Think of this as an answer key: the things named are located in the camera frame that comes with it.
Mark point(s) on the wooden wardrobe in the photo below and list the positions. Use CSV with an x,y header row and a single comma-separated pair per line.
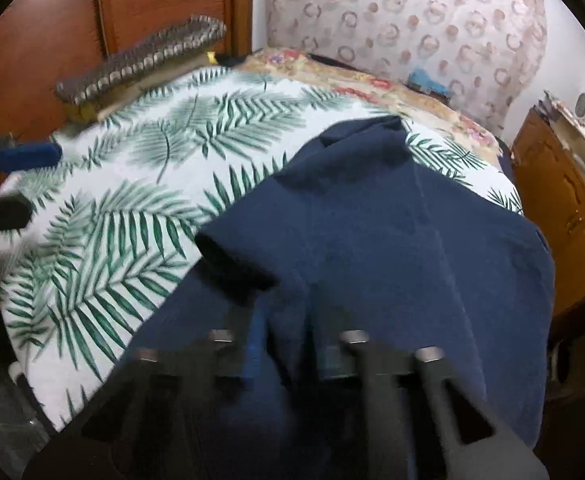
x,y
137,5

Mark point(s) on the white leaf print sheet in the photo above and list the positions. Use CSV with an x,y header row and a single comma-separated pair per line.
x,y
122,210

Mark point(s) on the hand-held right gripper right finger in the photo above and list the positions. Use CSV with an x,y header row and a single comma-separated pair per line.
x,y
330,360

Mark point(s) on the yellow cloth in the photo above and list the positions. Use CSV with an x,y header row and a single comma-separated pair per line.
x,y
211,57

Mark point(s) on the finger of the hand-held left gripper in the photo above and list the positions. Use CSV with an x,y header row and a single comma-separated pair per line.
x,y
2,214
27,156

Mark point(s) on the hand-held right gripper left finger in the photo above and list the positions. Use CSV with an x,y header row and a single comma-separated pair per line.
x,y
255,347

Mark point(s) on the blue cloth by headboard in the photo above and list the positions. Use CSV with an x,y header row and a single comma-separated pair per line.
x,y
428,84

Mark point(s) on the patterned padded headboard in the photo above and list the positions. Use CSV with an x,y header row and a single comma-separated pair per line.
x,y
412,20

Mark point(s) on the grey patterned folded cloth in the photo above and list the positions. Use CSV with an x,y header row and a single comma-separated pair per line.
x,y
142,62

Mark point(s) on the clutter of boxes and papers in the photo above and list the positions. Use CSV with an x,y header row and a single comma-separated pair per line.
x,y
577,140

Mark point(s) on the navy t-shirt with orange print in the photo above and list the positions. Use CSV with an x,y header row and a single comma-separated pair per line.
x,y
372,235

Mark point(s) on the wooden cabinet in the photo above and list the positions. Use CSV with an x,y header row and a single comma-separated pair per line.
x,y
557,200

